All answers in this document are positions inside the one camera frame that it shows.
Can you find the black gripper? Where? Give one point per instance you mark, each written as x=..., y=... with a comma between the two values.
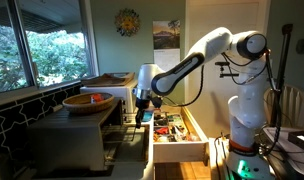
x=142, y=106

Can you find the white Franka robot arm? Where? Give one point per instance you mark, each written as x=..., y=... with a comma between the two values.
x=248, y=100

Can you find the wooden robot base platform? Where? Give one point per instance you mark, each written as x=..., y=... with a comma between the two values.
x=211, y=156

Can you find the glass toaster oven door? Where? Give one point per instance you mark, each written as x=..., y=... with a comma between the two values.
x=130, y=150

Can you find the white microwave oven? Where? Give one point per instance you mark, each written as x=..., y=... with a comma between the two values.
x=105, y=93

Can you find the grey toaster oven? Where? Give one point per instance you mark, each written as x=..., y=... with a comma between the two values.
x=65, y=140

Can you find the orange packet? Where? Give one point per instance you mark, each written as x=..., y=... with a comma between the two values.
x=96, y=98

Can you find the white drawer with utensils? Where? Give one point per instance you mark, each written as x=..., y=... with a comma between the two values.
x=178, y=151

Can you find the wooden tray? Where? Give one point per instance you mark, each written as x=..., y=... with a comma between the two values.
x=107, y=80

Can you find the woven wicker basket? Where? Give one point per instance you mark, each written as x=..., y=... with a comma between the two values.
x=80, y=106

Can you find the white room door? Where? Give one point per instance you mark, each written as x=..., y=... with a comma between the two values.
x=208, y=100

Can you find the white framed window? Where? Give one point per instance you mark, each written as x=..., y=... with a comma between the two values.
x=45, y=50

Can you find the white wooden chair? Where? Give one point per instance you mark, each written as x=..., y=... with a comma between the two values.
x=293, y=103

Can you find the black box device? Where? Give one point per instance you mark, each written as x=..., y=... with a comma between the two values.
x=300, y=138

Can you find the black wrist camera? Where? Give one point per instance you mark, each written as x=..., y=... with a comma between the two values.
x=156, y=102

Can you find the sun wall decoration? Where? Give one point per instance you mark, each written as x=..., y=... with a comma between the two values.
x=127, y=22

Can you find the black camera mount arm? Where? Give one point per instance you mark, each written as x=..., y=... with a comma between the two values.
x=227, y=75

